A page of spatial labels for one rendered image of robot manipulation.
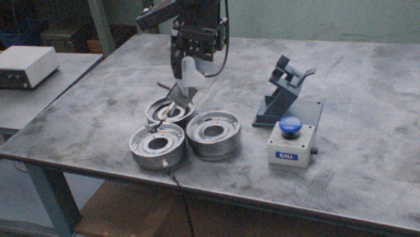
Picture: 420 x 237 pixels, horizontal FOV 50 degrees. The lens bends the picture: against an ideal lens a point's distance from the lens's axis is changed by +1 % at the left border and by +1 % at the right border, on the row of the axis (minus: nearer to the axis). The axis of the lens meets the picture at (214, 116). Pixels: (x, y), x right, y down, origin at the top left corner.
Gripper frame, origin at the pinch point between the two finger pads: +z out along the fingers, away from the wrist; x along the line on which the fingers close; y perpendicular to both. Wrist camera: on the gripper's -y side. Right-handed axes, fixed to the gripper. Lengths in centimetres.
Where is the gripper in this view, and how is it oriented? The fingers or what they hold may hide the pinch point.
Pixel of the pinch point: (187, 85)
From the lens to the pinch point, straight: 89.1
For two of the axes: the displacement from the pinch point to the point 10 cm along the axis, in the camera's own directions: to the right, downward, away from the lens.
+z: 0.1, 8.0, 6.1
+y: 9.2, 2.2, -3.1
